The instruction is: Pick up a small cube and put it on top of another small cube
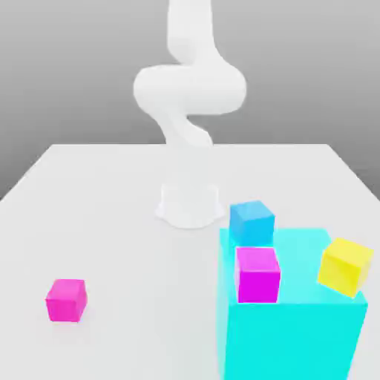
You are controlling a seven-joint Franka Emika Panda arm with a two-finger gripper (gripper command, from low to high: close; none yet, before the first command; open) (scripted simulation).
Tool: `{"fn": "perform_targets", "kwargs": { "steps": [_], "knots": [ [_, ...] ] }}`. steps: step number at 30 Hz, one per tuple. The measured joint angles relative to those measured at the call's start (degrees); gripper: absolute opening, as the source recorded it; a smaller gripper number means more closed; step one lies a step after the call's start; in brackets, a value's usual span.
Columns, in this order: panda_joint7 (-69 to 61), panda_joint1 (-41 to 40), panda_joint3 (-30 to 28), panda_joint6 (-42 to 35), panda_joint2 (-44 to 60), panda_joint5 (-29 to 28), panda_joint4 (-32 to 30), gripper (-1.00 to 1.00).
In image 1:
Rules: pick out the small magenta cube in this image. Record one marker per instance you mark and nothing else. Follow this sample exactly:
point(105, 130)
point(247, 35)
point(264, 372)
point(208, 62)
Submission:
point(257, 277)

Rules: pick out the small pink cube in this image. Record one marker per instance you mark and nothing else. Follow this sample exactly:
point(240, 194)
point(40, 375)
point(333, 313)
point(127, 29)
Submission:
point(66, 301)

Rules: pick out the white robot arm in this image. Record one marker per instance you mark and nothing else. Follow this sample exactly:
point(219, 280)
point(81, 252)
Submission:
point(190, 89)

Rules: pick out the small blue cube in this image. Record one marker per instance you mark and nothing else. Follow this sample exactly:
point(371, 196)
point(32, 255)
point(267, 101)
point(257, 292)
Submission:
point(251, 223)

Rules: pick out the large cyan box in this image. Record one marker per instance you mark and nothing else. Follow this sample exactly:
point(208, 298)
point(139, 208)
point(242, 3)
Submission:
point(294, 341)

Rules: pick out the small yellow cube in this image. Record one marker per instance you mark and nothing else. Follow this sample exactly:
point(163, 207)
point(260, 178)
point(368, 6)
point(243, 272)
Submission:
point(344, 267)

